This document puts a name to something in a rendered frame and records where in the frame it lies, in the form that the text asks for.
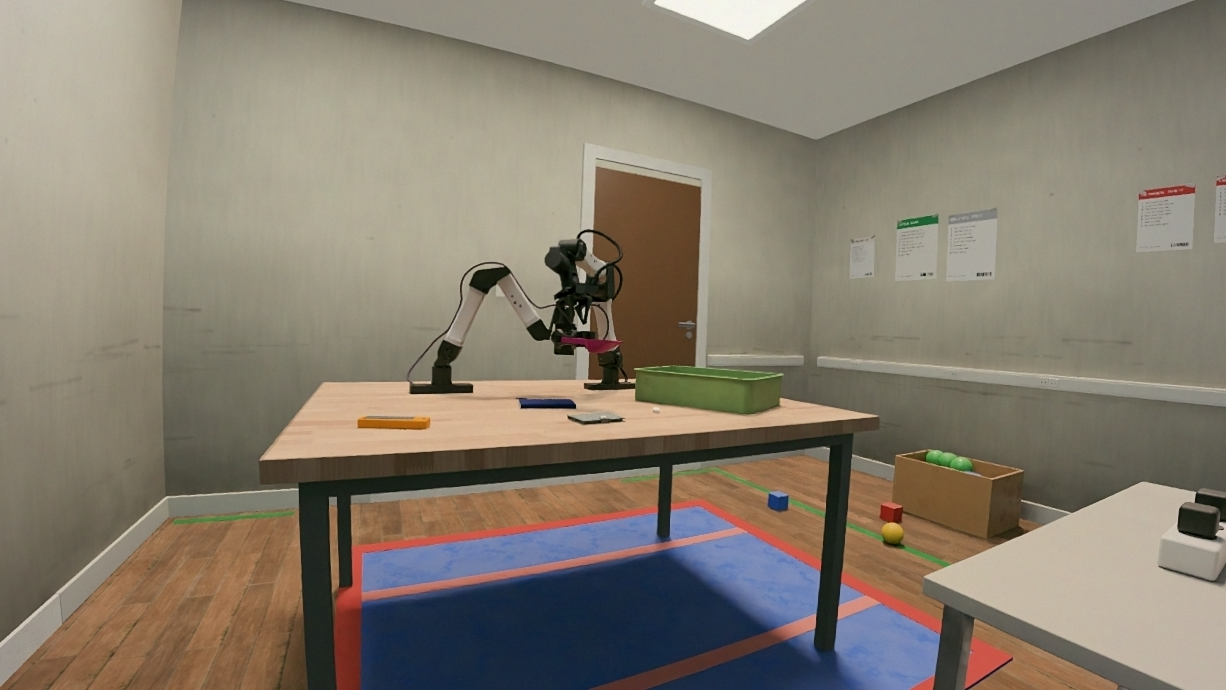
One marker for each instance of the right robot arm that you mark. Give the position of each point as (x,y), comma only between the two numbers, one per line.
(450,347)

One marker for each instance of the magenta plastic scoop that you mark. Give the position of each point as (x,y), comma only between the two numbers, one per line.
(593,345)

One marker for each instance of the green rectangular tray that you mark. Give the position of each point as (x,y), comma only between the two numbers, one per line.
(723,390)

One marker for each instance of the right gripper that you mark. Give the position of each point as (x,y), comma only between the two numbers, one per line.
(564,330)

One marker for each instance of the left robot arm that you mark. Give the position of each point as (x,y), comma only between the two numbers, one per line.
(558,259)

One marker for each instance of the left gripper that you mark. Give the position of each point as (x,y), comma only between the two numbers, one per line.
(568,297)

